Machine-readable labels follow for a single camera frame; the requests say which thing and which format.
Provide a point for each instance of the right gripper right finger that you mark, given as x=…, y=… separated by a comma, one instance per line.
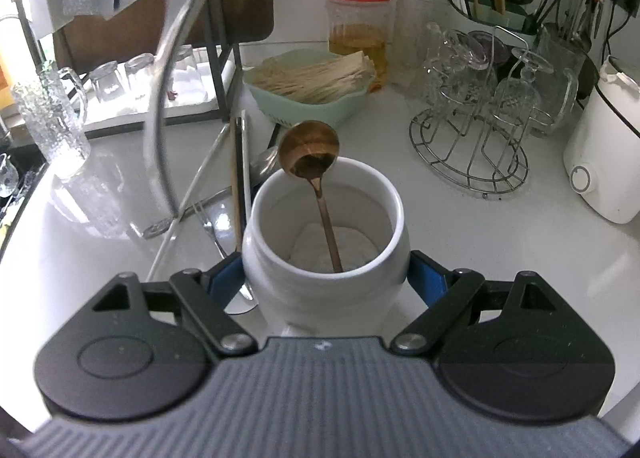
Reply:
x=446, y=293

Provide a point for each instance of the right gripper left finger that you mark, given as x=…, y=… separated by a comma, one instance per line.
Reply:
x=204, y=295

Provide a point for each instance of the steel fork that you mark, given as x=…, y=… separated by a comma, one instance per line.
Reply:
x=162, y=226

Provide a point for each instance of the white ceramic mug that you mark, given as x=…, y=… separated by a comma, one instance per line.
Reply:
x=286, y=257

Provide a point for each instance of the copper long-handled spoon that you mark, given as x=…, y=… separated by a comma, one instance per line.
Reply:
x=307, y=151

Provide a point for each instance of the large steel spoon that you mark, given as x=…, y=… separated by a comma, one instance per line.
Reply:
x=264, y=166

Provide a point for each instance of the upturned glass middle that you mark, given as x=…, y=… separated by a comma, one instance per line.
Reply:
x=139, y=73

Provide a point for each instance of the upturned glass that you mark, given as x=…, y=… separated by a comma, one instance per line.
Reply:
x=139, y=73
x=106, y=82
x=185, y=73

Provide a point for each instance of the upturned glass right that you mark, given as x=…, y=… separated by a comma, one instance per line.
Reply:
x=185, y=73

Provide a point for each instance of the upturned glass left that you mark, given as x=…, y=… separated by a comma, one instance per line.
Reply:
x=106, y=82

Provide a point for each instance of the white black chopstick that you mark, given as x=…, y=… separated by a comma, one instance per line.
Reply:
x=245, y=150

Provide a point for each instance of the red-lid plastic jar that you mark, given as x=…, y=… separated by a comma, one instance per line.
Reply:
x=361, y=25

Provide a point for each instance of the green basket of sticks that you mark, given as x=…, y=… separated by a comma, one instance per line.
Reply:
x=309, y=84

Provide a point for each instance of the black dish rack shelf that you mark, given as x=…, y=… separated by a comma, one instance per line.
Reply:
x=208, y=100

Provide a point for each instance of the brown wooden chopstick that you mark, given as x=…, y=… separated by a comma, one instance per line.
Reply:
x=236, y=184

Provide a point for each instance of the tall textured glass mug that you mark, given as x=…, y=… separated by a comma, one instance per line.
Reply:
x=53, y=104

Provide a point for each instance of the white electric cooker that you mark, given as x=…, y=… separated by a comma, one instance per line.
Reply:
x=602, y=158

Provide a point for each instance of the wine glass in sink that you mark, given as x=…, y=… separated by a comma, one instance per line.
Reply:
x=9, y=177

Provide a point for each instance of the clear glass pitcher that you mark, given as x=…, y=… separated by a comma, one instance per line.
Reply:
x=550, y=98

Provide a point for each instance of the wire glass holder rack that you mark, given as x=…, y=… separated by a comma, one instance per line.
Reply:
x=474, y=104

